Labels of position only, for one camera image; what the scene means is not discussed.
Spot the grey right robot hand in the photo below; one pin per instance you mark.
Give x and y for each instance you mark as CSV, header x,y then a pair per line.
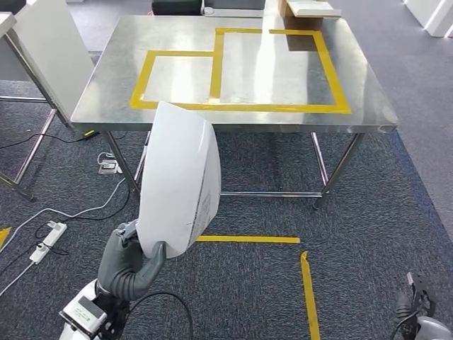
x,y
403,307

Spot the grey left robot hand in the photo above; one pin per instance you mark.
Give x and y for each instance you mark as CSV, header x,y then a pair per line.
x,y
123,272

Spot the white curved plastic part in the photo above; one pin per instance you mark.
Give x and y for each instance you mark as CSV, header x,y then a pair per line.
x,y
173,178

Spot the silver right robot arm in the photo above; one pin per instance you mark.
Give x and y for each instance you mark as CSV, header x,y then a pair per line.
x,y
432,328

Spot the stainless steel workbench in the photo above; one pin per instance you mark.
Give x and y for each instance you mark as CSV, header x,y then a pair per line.
x,y
113,84

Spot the yellow tape on workbench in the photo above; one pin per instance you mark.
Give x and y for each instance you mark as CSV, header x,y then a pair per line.
x,y
215,70

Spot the white flat tray part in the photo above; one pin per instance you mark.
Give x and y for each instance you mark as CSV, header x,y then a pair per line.
x,y
311,8

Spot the white power strip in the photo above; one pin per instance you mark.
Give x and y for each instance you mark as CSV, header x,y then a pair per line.
x,y
49,241

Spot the angled yellow floor tape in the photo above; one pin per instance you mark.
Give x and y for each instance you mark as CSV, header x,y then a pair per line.
x,y
310,300

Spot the small yellow floor tape piece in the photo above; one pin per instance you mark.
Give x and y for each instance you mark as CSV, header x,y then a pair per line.
x,y
4,234

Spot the straight yellow floor tape strip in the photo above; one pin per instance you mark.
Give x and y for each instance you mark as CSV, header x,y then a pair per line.
x,y
247,239

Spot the white panel desk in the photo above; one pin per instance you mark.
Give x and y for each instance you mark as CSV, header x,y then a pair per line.
x,y
53,56

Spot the black case with yellow label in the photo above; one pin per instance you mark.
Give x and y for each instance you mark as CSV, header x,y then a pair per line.
x,y
177,7

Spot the white furniture block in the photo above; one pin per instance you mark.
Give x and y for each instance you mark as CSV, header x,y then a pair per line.
x,y
435,16

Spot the grey case with yellow label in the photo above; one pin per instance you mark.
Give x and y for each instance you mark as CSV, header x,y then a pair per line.
x,y
234,4

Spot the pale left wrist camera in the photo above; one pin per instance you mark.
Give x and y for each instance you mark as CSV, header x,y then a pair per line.
x,y
83,315

